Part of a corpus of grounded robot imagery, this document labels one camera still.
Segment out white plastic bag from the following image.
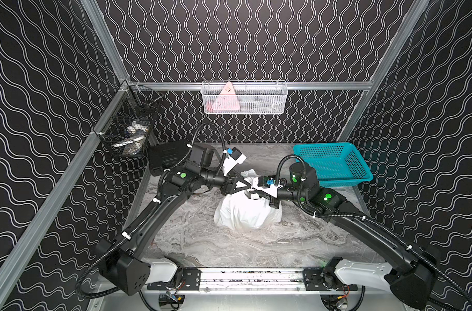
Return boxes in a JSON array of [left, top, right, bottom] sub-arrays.
[[213, 190, 282, 232]]

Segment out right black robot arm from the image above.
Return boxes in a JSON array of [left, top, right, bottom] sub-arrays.
[[248, 154, 472, 310]]

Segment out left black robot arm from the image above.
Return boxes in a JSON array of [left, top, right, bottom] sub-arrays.
[[75, 141, 251, 299]]

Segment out teal plastic basket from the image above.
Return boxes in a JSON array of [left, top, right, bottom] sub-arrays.
[[293, 143, 373, 188]]

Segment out black tool case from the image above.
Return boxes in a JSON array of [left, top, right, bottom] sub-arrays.
[[147, 140, 189, 176]]

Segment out pink triangle card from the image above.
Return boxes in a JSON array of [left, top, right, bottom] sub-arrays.
[[211, 82, 241, 114]]

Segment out items in black basket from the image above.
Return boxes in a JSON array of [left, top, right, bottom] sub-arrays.
[[112, 121, 149, 156]]

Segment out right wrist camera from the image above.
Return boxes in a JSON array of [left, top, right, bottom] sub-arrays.
[[257, 176, 278, 198]]

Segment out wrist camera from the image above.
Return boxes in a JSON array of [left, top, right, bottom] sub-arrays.
[[222, 147, 247, 176], [257, 176, 278, 198]]

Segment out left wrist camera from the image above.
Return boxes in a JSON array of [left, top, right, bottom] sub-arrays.
[[222, 147, 247, 176]]

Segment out white wire mesh basket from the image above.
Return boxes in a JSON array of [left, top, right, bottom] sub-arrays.
[[200, 80, 288, 115]]

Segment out metal base rail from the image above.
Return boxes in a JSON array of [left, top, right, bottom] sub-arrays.
[[147, 267, 360, 294]]

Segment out black wire basket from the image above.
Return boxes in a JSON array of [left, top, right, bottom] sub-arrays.
[[92, 80, 165, 159]]

